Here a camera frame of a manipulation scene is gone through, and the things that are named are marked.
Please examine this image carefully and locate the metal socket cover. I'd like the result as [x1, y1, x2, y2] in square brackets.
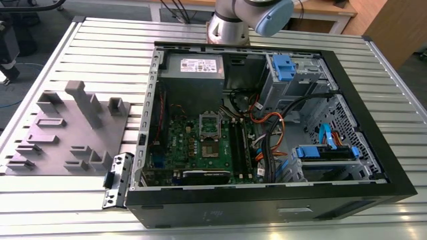
[199, 113, 223, 140]

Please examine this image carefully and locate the CPU socket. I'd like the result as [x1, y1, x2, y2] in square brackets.
[200, 141, 222, 159]

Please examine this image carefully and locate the black office chair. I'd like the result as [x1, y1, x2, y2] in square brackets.
[16, 9, 42, 57]

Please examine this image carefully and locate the grey parts rack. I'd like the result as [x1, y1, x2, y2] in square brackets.
[4, 80, 134, 177]

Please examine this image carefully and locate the grey power supply unit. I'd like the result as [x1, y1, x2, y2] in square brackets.
[159, 52, 227, 118]

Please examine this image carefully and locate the green motherboard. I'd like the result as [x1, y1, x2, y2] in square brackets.
[148, 117, 258, 186]

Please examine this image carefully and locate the black graphics card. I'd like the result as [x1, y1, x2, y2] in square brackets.
[172, 169, 232, 186]

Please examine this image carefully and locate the black RAM slot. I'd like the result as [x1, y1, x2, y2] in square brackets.
[228, 118, 244, 180]
[238, 118, 254, 180]

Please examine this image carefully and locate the silver drive cage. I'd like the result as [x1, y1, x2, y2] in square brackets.
[259, 53, 338, 118]

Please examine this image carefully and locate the black PC case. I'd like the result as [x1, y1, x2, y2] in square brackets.
[124, 41, 419, 230]

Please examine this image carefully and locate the white-framed wooden desk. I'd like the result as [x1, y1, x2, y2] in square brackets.
[290, 0, 359, 35]

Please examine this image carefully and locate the hard disk in blue carrier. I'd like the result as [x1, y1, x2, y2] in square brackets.
[292, 144, 361, 162]

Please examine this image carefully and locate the silver disk bay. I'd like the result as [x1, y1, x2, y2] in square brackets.
[290, 146, 382, 183]

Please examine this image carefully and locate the brown wooden cabinet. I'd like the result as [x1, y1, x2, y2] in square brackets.
[343, 0, 427, 71]

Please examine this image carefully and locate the black chair leg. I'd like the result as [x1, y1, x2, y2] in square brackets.
[413, 46, 427, 61]

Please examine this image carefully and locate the silver card retention bracket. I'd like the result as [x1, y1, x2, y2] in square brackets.
[102, 151, 135, 210]

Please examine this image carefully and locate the orange wire bundle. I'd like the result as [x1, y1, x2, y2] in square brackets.
[250, 112, 288, 156]

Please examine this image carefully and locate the black cable bundle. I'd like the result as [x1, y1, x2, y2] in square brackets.
[262, 91, 342, 183]

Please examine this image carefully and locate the blue data wire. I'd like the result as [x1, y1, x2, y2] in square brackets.
[318, 123, 338, 151]

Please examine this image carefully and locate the orange disk power wire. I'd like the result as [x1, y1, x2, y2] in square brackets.
[332, 132, 350, 150]

